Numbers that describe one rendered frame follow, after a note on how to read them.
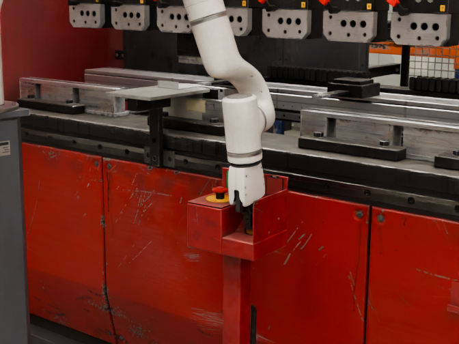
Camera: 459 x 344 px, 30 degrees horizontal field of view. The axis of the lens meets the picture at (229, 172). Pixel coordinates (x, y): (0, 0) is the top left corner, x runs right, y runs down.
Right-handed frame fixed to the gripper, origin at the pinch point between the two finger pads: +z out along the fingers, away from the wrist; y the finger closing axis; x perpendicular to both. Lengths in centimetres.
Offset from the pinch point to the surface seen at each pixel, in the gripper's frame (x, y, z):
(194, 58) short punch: -46, -45, -31
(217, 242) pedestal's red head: -5.9, 6.8, 4.0
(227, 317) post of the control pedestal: -7.0, 4.3, 25.9
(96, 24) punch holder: -84, -45, -41
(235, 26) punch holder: -26, -41, -41
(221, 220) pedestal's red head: -4.6, 5.8, -1.7
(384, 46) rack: -59, -216, -2
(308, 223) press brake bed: 4.0, -21.3, 8.1
